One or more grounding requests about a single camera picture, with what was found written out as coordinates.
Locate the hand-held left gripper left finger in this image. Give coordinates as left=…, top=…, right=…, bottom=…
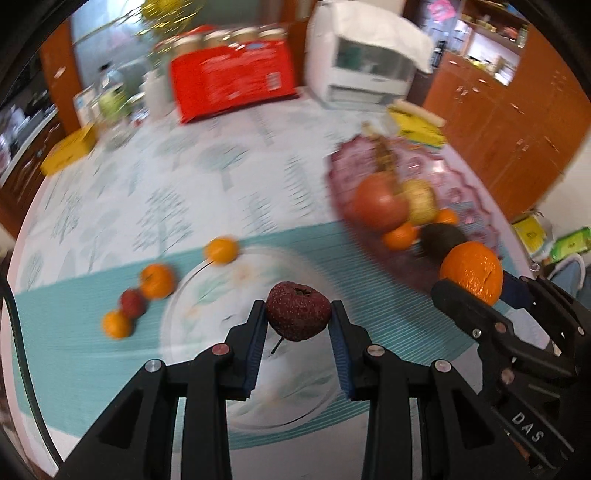
left=55, top=299, right=267, bottom=480

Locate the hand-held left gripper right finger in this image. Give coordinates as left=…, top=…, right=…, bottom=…
left=329, top=300, right=532, bottom=480

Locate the brown wooden cabinet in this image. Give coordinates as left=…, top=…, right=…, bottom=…
left=422, top=28, right=591, bottom=222

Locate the pink door decoration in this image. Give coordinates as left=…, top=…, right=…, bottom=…
left=427, top=0, right=455, bottom=21

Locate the white and blue carton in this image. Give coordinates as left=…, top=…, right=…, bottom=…
left=74, top=88, right=100, bottom=127

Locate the yellow green box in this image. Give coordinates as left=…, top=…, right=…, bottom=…
left=512, top=215, right=548, bottom=254

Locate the green packet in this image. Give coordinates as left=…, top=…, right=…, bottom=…
left=549, top=228, right=591, bottom=261

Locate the gold metal ornament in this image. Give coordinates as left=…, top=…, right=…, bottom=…
left=139, top=0, right=208, bottom=24

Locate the teal striped table mat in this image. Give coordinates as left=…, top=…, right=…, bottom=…
left=11, top=219, right=499, bottom=450

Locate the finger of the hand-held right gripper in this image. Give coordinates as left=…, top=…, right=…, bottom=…
left=431, top=279, right=515, bottom=365
left=501, top=270, right=591, bottom=358

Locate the large orange tangerine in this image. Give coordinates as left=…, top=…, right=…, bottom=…
left=438, top=241, right=504, bottom=306

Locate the yellow pear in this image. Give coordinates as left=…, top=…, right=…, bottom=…
left=403, top=179, right=439, bottom=227

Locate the red paper cup packet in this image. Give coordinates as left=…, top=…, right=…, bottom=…
left=170, top=39, right=298, bottom=125

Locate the pink glass fruit bowl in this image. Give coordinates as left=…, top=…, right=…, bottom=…
left=327, top=134, right=502, bottom=291

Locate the clear glass cup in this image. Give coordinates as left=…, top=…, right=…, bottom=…
left=104, top=111, right=134, bottom=151

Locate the small dark red fruit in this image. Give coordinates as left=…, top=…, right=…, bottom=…
left=264, top=281, right=333, bottom=355
left=119, top=288, right=147, bottom=320

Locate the white cloth cover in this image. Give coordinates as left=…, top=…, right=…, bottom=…
left=318, top=0, right=435, bottom=75

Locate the orange tangerine with stem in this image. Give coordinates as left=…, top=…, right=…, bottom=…
left=140, top=263, right=177, bottom=301

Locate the wooden kitchen cabinet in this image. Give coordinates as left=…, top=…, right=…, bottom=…
left=0, top=106, right=65, bottom=208

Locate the white countertop appliance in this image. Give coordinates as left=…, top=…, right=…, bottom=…
left=305, top=0, right=416, bottom=109

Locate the white squeeze bottle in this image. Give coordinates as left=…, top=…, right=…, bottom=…
left=143, top=69, right=171, bottom=118

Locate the dark green avocado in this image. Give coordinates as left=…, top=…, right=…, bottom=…
left=419, top=224, right=468, bottom=261

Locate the clear bottle green label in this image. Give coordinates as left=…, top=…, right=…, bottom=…
left=95, top=64, right=130, bottom=123

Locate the small orange tangerine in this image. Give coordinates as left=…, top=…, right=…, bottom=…
left=204, top=236, right=240, bottom=267
left=102, top=310, right=134, bottom=341

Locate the red apple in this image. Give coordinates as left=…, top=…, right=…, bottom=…
left=353, top=174, right=411, bottom=233

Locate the overripe brown banana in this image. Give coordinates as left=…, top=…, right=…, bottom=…
left=362, top=122, right=404, bottom=195

